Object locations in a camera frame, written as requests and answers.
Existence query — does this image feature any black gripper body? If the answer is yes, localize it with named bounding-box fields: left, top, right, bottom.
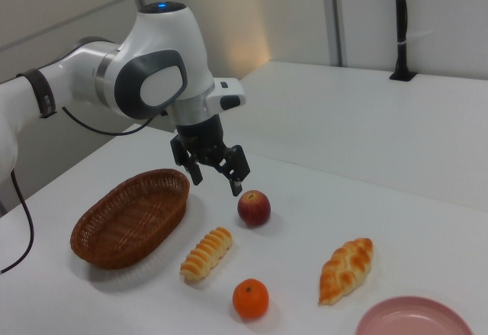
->
left=173, top=115, right=226, bottom=167

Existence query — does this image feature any red toy apple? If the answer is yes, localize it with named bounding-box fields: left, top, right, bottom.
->
left=236, top=189, right=272, bottom=228

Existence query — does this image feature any ridged toy bread roll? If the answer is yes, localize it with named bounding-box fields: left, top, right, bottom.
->
left=179, top=226, right=233, bottom=283

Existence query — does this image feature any toy orange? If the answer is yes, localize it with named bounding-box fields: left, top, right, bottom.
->
left=232, top=278, right=270, bottom=320

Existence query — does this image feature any braided toy bread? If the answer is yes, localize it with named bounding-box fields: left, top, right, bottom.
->
left=318, top=237, right=374, bottom=306

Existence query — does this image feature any brown woven basket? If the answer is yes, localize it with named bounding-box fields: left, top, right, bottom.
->
left=70, top=168, right=191, bottom=270

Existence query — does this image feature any pink plate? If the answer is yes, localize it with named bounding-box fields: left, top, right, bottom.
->
left=355, top=295, right=475, bottom=335

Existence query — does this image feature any black pole stand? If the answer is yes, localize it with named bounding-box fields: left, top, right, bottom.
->
left=389, top=0, right=416, bottom=82

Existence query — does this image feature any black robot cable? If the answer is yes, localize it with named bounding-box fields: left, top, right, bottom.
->
left=0, top=105, right=169, bottom=275

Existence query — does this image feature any black cable strap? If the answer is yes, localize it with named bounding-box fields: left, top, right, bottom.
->
left=25, top=68, right=57, bottom=119

